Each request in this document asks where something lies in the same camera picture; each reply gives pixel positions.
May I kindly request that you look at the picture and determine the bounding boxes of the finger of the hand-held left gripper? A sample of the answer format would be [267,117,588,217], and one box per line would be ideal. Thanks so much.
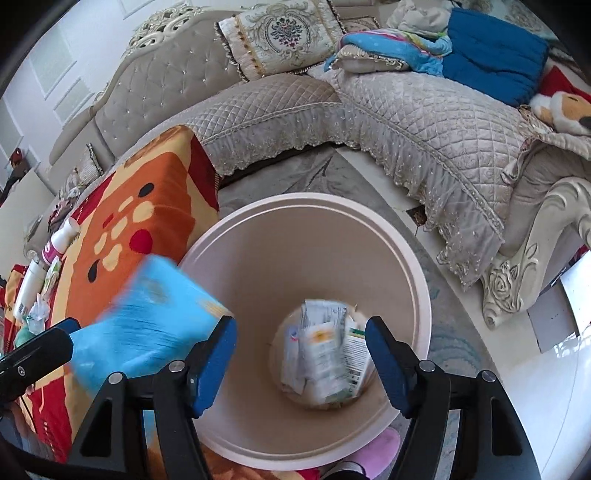
[0,318,83,403]

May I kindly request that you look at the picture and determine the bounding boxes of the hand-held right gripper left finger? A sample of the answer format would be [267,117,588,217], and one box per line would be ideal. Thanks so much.
[67,315,239,480]

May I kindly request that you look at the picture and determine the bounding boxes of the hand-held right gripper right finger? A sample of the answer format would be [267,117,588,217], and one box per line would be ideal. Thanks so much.
[365,316,542,480]

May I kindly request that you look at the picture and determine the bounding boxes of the green white drink carton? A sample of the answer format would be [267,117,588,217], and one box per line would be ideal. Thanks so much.
[342,318,373,398]

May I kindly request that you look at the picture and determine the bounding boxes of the orange snack wrapper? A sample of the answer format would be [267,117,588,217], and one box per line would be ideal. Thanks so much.
[299,299,350,403]

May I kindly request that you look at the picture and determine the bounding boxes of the blue packet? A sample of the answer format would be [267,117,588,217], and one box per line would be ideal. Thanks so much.
[69,255,234,394]

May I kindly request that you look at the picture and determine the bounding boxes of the white medicine box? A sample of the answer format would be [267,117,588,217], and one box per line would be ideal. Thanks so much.
[281,323,311,394]

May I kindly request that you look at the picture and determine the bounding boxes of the beige round trash bin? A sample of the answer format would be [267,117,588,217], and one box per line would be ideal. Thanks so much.
[178,193,433,472]

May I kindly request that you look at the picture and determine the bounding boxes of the green plush towel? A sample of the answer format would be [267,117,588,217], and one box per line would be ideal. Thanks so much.
[14,323,45,348]

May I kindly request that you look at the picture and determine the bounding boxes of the crumpled white tissue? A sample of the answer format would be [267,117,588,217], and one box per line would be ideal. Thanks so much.
[27,298,52,334]

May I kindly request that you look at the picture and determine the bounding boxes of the white thermos bottle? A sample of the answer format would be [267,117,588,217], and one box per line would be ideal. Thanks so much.
[11,258,47,322]

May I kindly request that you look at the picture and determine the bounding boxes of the green white rainbow box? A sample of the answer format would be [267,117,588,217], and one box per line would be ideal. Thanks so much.
[41,256,64,297]

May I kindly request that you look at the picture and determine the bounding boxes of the pink slipper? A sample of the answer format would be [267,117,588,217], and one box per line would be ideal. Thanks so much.
[318,427,403,480]

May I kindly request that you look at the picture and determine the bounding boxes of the small pink label bottle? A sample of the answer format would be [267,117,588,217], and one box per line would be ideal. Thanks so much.
[41,217,82,269]

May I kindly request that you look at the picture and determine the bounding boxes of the pile of clothes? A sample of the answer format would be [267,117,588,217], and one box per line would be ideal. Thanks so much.
[46,184,80,232]

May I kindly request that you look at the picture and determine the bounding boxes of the white cardboard sheet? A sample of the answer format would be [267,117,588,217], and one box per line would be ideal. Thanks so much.
[526,257,591,355]

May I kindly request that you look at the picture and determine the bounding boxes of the orange red printed blanket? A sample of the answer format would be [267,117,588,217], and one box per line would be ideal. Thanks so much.
[0,124,320,480]

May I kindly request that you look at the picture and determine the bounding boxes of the striped beige pillow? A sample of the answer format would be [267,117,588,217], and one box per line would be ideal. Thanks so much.
[74,143,105,186]

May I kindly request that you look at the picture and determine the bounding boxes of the grey tufted sofa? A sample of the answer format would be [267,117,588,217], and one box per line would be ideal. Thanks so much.
[23,0,591,329]

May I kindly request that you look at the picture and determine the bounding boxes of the orange white plush toy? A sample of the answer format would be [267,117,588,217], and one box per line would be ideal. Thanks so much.
[529,90,591,136]

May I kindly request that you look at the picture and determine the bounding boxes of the colourful blue blanket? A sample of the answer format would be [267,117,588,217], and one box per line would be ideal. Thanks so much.
[324,28,454,77]

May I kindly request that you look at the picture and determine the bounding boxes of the blue folded blanket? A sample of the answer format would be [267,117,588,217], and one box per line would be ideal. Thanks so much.
[442,8,551,108]

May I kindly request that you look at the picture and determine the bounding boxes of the red cloth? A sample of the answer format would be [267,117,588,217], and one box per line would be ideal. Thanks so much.
[539,66,591,101]

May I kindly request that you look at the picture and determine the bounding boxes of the embroidered beige pillow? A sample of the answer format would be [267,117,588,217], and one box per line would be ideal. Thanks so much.
[216,0,348,83]

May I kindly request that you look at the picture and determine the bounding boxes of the pale grey clothes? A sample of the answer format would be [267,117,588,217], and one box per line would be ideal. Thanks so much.
[385,0,457,38]

